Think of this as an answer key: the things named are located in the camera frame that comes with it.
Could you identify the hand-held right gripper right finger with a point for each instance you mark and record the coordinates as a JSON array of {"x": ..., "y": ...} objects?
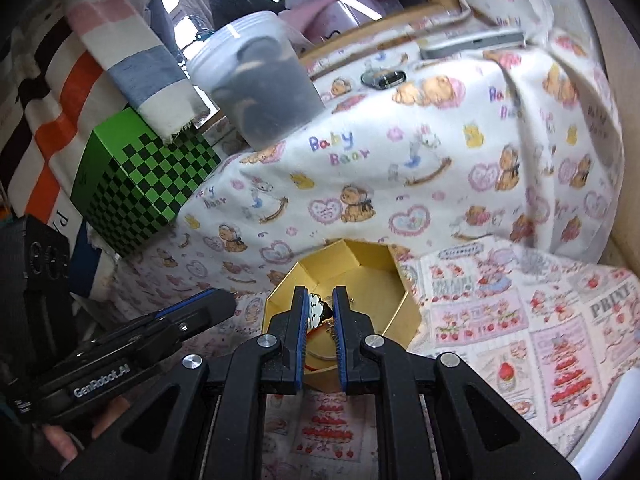
[{"x": 340, "y": 330}]

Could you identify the grey flat device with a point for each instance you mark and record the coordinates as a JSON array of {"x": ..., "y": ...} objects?
[{"x": 470, "y": 42}]

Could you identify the green black checkered box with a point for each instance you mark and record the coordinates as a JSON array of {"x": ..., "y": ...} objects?
[{"x": 150, "y": 175}]

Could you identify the white black charm pendant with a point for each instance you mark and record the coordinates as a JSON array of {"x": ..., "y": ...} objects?
[{"x": 316, "y": 310}]

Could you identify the orange black striped canvas bag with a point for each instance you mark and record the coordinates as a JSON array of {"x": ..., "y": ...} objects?
[{"x": 55, "y": 125}]

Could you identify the clear plastic container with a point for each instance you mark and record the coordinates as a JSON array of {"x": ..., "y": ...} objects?
[{"x": 260, "y": 90}]

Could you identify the person's left hand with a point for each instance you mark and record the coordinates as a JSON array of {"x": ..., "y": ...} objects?
[{"x": 62, "y": 442}]

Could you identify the wooden frame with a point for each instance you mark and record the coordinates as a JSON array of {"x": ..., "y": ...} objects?
[{"x": 360, "y": 35}]

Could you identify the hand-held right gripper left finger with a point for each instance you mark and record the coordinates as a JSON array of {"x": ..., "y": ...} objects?
[{"x": 300, "y": 330}]

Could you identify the white plastic object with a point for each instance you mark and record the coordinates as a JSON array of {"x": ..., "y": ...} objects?
[{"x": 615, "y": 410}]

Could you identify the bear print blanket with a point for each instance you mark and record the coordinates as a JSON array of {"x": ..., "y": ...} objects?
[{"x": 400, "y": 170}]

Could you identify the cake print cloth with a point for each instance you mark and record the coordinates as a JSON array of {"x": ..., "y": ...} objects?
[{"x": 525, "y": 320}]

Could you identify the small silver metal case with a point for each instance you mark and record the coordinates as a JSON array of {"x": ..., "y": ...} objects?
[{"x": 382, "y": 79}]

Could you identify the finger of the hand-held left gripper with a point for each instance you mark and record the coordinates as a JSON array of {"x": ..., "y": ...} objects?
[{"x": 200, "y": 312}]

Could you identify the pink blue striped cloth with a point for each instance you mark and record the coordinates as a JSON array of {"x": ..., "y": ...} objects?
[{"x": 135, "y": 65}]

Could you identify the silver bangle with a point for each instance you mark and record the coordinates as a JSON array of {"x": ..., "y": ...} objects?
[{"x": 322, "y": 356}]

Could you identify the blue cloth with cream border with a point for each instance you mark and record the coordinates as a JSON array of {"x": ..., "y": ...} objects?
[{"x": 85, "y": 270}]

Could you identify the yellow octagonal paper box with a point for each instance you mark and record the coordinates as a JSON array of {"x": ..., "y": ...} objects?
[{"x": 380, "y": 280}]

